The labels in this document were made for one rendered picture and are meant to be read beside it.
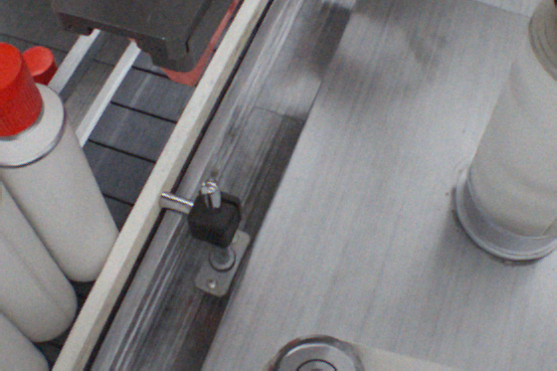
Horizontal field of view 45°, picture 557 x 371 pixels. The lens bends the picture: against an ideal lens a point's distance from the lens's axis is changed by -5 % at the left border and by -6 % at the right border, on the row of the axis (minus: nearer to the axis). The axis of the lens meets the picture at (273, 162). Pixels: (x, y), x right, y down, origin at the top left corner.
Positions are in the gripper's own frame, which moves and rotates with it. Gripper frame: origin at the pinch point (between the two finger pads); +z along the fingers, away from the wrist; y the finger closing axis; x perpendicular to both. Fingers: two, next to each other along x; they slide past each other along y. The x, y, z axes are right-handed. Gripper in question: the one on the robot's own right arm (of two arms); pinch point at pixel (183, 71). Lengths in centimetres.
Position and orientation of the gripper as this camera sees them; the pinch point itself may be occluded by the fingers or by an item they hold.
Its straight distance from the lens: 39.8
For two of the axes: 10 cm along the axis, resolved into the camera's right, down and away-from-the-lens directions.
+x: -9.4, -2.9, 1.9
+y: 3.5, -8.0, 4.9
